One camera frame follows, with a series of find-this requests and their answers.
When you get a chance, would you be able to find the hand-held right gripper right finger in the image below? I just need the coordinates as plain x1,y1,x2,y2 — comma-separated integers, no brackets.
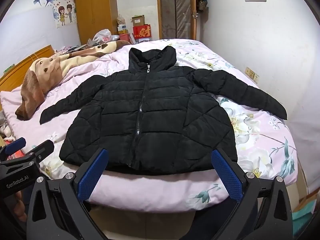
211,148,293,240

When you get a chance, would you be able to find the white plastic bag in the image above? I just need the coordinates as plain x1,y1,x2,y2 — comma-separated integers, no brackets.
93,29,112,43

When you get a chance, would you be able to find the pink floral bed sheet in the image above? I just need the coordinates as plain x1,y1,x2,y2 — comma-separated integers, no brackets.
0,39,299,214

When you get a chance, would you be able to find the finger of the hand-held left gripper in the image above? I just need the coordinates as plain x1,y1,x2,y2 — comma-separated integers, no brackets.
24,140,55,163
0,137,27,161

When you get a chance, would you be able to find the wooden headboard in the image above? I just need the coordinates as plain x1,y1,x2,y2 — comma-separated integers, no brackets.
0,44,55,92

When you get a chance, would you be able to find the open cardboard box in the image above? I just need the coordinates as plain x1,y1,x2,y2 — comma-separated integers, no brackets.
130,15,146,27

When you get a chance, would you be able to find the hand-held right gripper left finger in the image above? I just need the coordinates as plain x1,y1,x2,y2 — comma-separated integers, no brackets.
26,148,110,240

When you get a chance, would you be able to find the brown dog print blanket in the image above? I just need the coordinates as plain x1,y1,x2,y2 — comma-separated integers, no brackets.
15,41,130,122

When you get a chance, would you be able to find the cartoon couple wall poster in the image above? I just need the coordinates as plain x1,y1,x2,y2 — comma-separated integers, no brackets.
52,1,77,29

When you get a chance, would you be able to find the wooden wardrobe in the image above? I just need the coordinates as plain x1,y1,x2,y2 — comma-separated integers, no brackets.
74,0,119,46

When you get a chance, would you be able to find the person's left hand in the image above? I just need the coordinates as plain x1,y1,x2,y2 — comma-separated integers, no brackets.
12,190,27,223

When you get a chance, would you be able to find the wooden framed door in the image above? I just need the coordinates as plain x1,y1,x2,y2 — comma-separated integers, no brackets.
156,0,198,40

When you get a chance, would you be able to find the teal paper bag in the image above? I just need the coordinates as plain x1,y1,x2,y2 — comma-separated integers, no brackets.
292,209,313,228

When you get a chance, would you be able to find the flat cardboard box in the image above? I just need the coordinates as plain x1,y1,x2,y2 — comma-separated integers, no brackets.
292,187,320,220

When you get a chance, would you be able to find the large red gift box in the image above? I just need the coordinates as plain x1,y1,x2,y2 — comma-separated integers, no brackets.
132,24,151,39

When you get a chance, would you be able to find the black puffer jacket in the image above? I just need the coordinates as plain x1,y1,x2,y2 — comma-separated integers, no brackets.
39,46,287,176

